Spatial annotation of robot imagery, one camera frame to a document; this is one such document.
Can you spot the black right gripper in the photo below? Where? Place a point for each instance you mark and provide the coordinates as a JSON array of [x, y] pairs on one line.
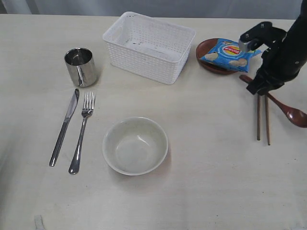
[[279, 66]]

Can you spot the blue chips bag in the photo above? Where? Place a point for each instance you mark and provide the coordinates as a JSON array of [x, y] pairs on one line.
[[226, 54]]

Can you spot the dark wooden spoon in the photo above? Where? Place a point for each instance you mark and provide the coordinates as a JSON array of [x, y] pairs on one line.
[[295, 116]]

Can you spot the brown wooden plate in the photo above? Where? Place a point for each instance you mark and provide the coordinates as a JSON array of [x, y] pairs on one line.
[[202, 49]]

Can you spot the white perforated plastic basket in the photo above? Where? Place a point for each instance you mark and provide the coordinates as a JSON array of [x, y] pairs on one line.
[[149, 47]]

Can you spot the speckled ceramic bowl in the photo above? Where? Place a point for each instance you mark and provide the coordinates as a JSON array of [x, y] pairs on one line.
[[135, 146]]

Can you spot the silver metal fork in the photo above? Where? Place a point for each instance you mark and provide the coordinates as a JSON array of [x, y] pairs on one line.
[[87, 111]]

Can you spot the shiny steel cup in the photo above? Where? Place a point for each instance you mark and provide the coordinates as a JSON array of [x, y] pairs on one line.
[[81, 68]]

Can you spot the silver table knife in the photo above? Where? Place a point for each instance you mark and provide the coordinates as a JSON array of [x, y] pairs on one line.
[[71, 108]]

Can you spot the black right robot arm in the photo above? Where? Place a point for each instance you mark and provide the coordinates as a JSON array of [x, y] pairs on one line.
[[297, 35]]

